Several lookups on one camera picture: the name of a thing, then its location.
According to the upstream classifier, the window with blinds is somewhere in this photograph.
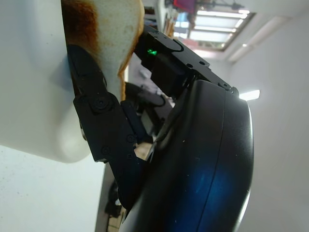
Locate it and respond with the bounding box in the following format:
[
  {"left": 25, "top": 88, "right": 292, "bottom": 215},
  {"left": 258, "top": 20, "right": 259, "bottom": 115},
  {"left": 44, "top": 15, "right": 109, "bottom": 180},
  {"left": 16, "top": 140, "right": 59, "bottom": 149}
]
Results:
[{"left": 172, "top": 6, "right": 256, "bottom": 52}]

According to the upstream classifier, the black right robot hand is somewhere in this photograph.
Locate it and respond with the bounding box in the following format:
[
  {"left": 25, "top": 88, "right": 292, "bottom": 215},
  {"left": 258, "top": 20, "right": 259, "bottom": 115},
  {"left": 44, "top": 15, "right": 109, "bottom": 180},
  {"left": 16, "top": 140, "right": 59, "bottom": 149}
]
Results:
[{"left": 66, "top": 25, "right": 254, "bottom": 232}]

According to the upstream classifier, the browned toast slice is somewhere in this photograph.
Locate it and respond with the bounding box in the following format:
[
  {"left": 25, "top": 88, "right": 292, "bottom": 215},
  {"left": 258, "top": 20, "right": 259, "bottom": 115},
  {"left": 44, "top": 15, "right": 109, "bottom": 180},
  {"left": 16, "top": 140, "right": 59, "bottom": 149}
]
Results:
[{"left": 60, "top": 0, "right": 145, "bottom": 101}]

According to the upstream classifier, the white two-slot toaster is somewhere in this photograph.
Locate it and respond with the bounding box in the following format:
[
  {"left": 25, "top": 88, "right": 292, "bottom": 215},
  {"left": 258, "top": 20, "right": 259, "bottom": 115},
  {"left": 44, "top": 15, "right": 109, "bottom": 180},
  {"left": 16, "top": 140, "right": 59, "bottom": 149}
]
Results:
[{"left": 0, "top": 0, "right": 94, "bottom": 165}]

